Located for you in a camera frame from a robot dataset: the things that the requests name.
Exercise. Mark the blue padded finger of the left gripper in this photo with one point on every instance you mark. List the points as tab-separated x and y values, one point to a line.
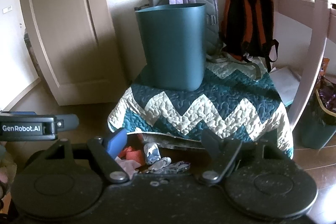
67	122

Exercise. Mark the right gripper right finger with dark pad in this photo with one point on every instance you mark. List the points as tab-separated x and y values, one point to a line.
223	153

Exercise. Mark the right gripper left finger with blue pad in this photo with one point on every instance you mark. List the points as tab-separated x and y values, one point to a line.
104	152

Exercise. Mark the teal plastic trash bin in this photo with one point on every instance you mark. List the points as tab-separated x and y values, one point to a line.
174	43

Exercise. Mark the orange foam net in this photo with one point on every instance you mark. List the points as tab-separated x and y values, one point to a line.
130	153

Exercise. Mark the blue white crumpled wrapper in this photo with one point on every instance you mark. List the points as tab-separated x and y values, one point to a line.
152	153

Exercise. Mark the teal white zigzag quilt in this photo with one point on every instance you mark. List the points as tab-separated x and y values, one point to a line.
234	99

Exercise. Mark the dark green floor bin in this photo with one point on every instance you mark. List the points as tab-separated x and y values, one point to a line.
316	126

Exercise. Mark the beige wooden door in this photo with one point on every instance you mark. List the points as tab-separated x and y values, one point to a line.
76	48

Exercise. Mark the black orange backpack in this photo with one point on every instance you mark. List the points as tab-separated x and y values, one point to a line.
247	30

